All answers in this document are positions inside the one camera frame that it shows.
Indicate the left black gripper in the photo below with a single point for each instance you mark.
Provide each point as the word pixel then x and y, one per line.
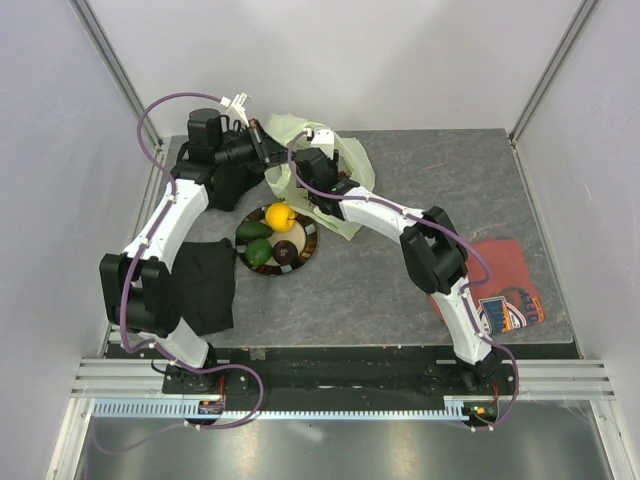
pixel 268 152

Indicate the light green plastic bag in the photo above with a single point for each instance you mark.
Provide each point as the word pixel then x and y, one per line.
pixel 354 161

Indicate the green avocado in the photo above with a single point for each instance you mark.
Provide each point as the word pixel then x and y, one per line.
pixel 258 252
pixel 248 231

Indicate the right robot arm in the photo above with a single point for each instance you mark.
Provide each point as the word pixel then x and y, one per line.
pixel 435 256

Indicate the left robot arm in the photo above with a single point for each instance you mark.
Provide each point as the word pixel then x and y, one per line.
pixel 222 158

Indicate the black cloth back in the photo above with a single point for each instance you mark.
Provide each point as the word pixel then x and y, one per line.
pixel 224 184

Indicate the black cloth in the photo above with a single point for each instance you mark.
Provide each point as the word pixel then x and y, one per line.
pixel 224 184
pixel 204 273

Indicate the yellow lemon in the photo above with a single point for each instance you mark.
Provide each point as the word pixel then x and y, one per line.
pixel 280 217

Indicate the patterned round plate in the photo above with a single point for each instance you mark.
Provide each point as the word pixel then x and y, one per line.
pixel 274 239

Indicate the black cloth front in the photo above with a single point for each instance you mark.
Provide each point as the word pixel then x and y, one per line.
pixel 204 273

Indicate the red printed t-shirt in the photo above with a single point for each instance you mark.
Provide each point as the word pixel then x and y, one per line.
pixel 510 300

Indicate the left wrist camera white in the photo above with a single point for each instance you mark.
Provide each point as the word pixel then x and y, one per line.
pixel 235 109

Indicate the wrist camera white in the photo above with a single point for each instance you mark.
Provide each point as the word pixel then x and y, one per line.
pixel 235 109
pixel 322 139

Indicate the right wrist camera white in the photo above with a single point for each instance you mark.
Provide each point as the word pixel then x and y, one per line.
pixel 322 139

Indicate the left aluminium frame post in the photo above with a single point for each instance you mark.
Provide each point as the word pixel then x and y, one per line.
pixel 148 135

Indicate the aluminium frame post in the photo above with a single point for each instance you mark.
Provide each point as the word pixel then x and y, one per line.
pixel 148 135
pixel 561 53

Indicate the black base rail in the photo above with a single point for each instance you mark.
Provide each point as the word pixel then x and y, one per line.
pixel 297 374

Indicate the grey cable duct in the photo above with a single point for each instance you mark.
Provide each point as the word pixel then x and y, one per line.
pixel 196 409

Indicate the right aluminium frame post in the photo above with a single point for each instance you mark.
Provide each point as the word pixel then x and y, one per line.
pixel 561 53

